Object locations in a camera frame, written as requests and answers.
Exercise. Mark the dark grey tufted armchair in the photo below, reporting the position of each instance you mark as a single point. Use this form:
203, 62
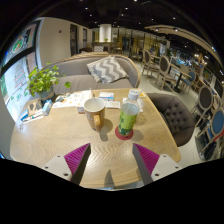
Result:
173, 116

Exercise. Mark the tan ceramic mug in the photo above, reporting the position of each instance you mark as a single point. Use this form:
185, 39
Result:
93, 115

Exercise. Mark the group of cafe chairs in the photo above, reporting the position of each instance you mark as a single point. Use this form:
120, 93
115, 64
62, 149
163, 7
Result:
164, 65

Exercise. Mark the small pinkish box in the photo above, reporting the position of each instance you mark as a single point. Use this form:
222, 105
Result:
81, 110

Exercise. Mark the white printed menu pamphlet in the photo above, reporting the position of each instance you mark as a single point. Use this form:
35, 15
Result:
71, 99

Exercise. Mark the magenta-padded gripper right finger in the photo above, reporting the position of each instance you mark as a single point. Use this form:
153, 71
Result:
165, 165

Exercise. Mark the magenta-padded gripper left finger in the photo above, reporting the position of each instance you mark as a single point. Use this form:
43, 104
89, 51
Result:
59, 165

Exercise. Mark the yellow square card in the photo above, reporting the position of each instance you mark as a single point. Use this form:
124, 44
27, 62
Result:
142, 94

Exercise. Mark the small light blue box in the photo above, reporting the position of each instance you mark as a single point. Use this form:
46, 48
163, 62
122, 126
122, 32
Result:
47, 107

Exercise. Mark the grey sofa with wooden frame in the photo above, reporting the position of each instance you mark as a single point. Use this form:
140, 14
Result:
73, 71

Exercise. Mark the green potted plant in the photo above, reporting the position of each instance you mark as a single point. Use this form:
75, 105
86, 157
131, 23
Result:
43, 80

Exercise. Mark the flat round red coaster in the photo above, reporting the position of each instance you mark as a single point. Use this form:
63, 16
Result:
125, 138

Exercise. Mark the grey white chevron pillow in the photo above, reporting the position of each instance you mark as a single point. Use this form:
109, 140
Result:
106, 69

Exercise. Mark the window with festive decals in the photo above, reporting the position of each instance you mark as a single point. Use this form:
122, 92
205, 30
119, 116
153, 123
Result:
18, 43

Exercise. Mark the group of ceiling spotlights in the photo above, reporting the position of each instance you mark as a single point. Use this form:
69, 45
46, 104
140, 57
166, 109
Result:
86, 7

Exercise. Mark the white round pillar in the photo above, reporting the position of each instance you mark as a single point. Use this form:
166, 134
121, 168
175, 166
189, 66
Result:
105, 32

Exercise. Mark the clear bottle with green label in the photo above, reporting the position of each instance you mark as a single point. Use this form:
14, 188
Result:
127, 120

